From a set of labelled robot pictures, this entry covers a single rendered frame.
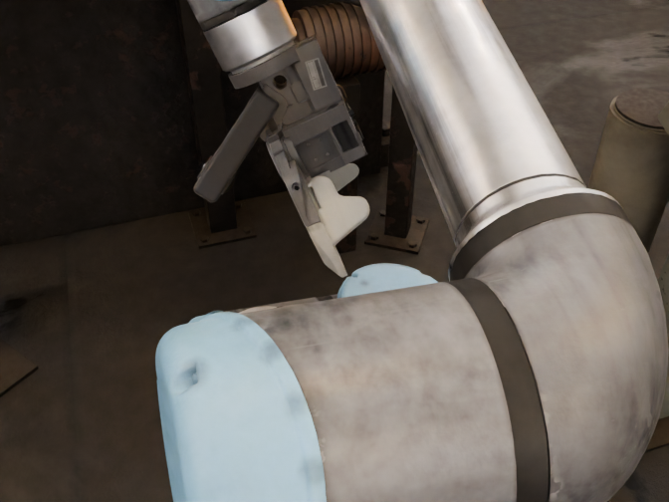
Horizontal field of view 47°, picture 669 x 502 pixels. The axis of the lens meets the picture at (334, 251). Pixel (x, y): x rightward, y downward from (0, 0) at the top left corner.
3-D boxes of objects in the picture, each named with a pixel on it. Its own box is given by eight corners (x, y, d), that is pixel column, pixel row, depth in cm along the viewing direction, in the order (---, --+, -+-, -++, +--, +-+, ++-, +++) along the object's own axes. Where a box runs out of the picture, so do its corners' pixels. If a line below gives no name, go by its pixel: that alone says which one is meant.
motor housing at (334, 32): (293, 228, 171) (283, -3, 136) (385, 209, 177) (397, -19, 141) (310, 265, 162) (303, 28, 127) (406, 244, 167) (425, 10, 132)
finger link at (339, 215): (386, 249, 66) (347, 157, 69) (325, 276, 67) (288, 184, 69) (391, 255, 69) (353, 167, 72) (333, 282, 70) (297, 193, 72)
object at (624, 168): (535, 331, 148) (595, 93, 114) (588, 317, 151) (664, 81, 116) (566, 377, 139) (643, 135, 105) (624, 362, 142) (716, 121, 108)
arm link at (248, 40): (198, 36, 65) (208, 26, 72) (223, 86, 66) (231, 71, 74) (278, -3, 64) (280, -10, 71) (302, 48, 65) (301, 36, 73)
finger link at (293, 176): (317, 217, 67) (282, 130, 69) (301, 224, 67) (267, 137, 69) (329, 228, 71) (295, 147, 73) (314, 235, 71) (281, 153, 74)
